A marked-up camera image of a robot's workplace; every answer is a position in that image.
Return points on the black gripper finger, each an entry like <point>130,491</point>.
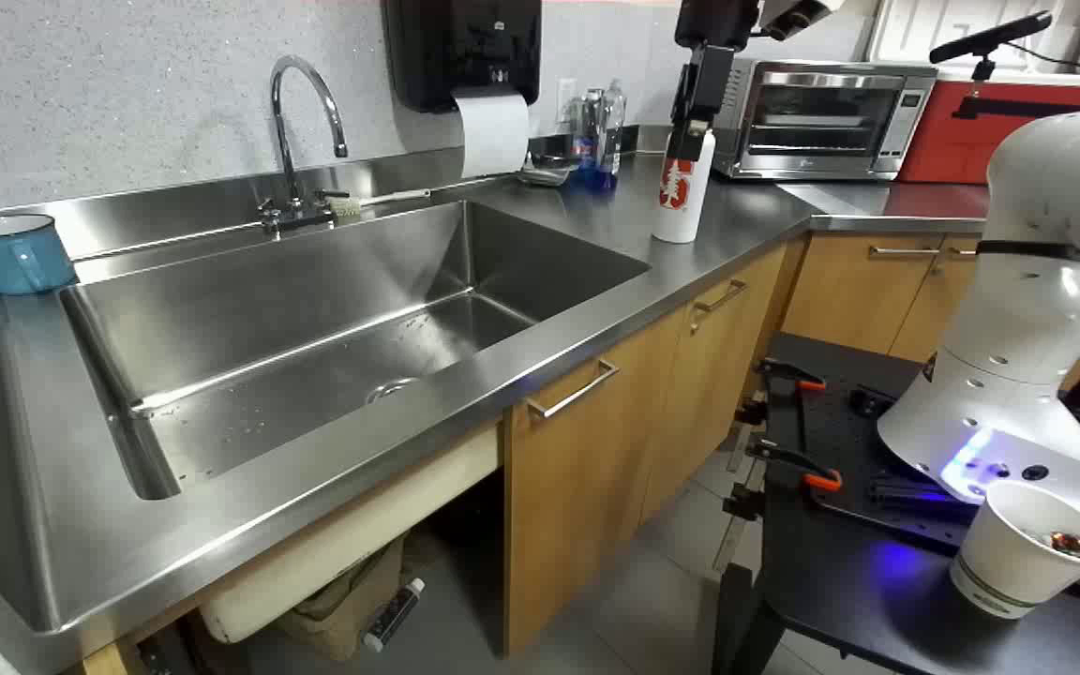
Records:
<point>719,84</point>
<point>684,95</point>

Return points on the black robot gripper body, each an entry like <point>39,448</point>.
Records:
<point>714,25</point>

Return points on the white plastic bottle red print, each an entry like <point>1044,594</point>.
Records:
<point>684,190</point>

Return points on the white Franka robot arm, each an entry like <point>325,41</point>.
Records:
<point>1025,351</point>

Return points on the clear soap bottle blue liquid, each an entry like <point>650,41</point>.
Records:
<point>602,135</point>

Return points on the wooden cabinet under sink counter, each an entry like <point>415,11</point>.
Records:
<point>622,453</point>

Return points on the silver toaster oven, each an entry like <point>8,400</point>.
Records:
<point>823,120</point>

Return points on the small dark dish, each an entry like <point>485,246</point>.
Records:
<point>549,159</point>

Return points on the white paper towel sheet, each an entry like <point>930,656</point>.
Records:
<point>493,135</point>

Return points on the black paper towel dispenser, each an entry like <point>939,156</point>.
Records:
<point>458,50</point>

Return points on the red cabinet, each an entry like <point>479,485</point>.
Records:
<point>939,151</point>

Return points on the wooden cabinet under toaster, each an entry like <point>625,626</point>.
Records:
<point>864,301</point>

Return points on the chrome gooseneck faucet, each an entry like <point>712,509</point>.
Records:
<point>299,135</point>

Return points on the stainless steel sink basin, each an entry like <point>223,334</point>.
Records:
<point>340,340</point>

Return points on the black work table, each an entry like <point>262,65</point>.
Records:
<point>853,586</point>

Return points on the white paper cup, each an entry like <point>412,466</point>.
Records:
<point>1018,556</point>

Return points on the beige trash bin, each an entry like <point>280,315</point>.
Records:
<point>340,605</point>

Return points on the blue sponge holder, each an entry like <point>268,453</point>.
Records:
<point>15,258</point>

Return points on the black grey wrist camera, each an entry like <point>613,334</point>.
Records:
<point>797,11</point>

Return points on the black camera on stand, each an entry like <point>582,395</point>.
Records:
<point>987,38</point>

